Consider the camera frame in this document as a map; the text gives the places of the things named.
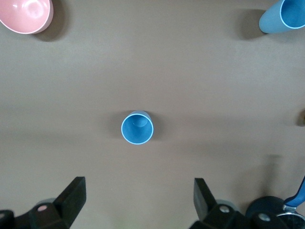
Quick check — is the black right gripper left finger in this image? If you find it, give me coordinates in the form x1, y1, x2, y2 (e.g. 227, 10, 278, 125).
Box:
0, 176, 87, 229

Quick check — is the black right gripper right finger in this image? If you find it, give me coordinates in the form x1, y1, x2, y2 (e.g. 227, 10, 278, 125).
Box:
189, 177, 284, 229

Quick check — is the blue plastic cup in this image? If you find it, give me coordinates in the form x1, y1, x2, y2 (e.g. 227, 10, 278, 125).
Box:
258, 0, 305, 34
120, 110, 154, 146

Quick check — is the glass lid with blue knob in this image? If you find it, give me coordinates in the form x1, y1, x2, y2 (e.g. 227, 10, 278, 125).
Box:
275, 207, 305, 229

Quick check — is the brown table cover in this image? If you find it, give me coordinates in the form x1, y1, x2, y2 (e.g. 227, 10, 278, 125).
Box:
0, 0, 305, 229

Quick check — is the pink bowl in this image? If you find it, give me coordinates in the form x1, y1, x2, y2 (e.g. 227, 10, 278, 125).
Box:
0, 0, 54, 35

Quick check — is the black pot with blue handle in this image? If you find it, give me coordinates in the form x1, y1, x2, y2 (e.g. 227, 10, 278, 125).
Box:
245, 176, 305, 219

